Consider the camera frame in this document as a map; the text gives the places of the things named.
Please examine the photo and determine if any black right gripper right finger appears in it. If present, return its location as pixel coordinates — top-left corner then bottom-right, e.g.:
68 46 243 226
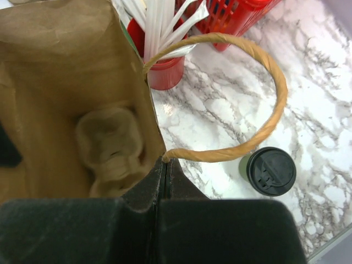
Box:
164 159 208 200

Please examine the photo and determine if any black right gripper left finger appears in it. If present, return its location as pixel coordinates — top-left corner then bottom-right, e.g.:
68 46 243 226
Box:
122 157 167 213

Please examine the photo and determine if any brown cardboard cup carrier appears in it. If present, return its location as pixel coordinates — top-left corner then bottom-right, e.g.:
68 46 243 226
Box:
75 108 146 198

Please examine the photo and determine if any black plastic cup lid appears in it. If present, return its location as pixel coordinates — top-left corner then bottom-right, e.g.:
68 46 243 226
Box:
246 147 296 197

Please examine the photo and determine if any brown paper bag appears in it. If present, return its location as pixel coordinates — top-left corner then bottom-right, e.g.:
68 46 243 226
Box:
1 1 288 202

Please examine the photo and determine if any green paper coffee cup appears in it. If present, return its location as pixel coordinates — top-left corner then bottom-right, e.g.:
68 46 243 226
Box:
239 154 251 182

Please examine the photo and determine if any red straw holder cup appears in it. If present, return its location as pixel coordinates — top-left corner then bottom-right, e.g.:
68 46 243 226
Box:
127 18 185 91

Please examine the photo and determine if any white wrapped straws bundle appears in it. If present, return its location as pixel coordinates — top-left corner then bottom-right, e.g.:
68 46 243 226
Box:
112 1 209 62

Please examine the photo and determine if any red plastic shopping basket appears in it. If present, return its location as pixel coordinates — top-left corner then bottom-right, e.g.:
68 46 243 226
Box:
195 0 280 36

